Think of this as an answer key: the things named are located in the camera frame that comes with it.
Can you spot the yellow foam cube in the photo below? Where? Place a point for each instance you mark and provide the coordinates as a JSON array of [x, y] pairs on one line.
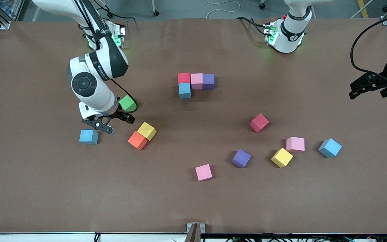
[[146, 130], [282, 157]]

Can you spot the light blue foam cube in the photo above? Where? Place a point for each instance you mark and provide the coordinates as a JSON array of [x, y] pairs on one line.
[[184, 89], [88, 136], [330, 148]]

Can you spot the red foam cube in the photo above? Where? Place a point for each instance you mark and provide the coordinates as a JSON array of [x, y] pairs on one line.
[[259, 122], [183, 78]]

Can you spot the pink foam cube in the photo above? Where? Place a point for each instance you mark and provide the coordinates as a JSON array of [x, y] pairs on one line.
[[295, 144], [197, 79], [203, 172]]

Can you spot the purple foam cube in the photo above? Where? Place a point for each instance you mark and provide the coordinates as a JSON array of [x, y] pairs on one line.
[[241, 158], [208, 80]]

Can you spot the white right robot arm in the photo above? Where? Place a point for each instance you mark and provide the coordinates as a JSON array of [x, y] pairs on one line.
[[86, 84]]

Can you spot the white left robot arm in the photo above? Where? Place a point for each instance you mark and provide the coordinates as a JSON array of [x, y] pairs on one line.
[[289, 33]]

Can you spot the green foam cube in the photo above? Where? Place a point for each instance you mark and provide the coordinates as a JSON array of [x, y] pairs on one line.
[[128, 102]]

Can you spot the orange foam cube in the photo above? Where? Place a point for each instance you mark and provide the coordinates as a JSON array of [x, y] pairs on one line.
[[137, 140]]

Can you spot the brown table cover sheet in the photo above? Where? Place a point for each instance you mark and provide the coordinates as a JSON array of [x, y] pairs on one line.
[[45, 185]]

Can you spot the grey metal bracket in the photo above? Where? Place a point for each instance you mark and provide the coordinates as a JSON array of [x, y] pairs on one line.
[[189, 228]]

